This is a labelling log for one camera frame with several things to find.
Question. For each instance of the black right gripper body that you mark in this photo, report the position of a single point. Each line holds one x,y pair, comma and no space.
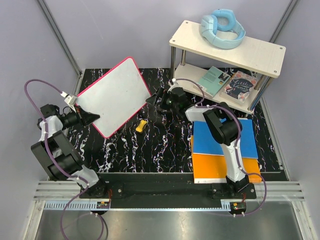
167,102

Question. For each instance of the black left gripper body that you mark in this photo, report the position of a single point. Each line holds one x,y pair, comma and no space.
80,116

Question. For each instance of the pink framed whiteboard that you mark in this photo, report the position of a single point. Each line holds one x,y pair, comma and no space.
116,96

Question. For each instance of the yellow whiteboard eraser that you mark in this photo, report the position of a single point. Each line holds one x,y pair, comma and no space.
141,126

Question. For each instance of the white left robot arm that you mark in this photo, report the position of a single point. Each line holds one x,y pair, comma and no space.
63,152

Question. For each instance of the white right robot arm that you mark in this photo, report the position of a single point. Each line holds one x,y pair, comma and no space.
223,125

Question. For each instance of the teal paperback book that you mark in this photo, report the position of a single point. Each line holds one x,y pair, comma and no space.
212,81

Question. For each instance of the blue notebook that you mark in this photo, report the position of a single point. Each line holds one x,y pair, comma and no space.
204,143

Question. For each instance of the Little Women book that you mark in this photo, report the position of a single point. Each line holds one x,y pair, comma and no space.
239,87

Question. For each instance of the orange notebook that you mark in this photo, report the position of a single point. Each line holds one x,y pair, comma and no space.
212,169

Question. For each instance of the light blue headphones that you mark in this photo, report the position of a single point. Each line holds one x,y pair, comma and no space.
222,21

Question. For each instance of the white two-tier shelf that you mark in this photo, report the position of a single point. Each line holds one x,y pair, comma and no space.
191,55

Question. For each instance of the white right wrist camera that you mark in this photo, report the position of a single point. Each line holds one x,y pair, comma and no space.
173,85

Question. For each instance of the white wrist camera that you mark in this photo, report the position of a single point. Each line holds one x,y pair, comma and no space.
69,99
173,85

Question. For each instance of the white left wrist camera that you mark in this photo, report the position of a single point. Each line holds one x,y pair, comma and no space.
69,99

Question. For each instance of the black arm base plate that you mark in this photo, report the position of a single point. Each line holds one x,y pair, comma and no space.
166,192

